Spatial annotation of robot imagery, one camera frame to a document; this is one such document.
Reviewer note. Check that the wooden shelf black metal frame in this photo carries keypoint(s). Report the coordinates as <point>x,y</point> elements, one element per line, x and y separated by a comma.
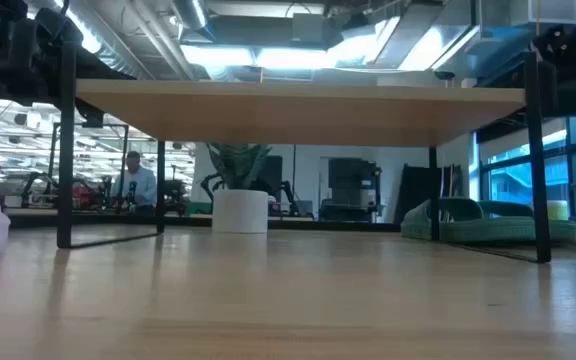
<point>293,115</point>

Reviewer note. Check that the person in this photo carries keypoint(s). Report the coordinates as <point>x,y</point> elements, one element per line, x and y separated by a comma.
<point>138,187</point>

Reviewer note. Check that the black equipment rack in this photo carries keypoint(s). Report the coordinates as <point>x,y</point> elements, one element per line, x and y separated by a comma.
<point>350,187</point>

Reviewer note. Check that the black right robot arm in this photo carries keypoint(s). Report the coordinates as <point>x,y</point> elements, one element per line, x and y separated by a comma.
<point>575,55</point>

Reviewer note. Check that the silver ceiling duct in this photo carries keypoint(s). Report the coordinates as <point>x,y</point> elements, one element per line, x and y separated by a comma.
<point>190,12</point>

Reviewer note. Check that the leaning black panel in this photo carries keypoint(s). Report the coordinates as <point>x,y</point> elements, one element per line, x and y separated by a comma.
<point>415,192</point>

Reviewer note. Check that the snake plant in white pot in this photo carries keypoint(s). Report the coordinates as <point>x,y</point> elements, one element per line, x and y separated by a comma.
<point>240,210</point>

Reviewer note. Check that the yellow-green cylinder container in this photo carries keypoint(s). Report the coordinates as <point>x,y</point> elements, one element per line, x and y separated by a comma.
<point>558,210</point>

